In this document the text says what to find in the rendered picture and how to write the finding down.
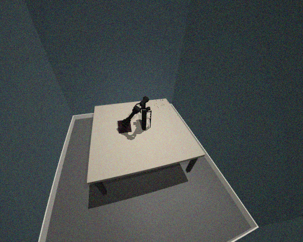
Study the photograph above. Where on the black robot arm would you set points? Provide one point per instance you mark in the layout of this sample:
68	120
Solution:
135	110

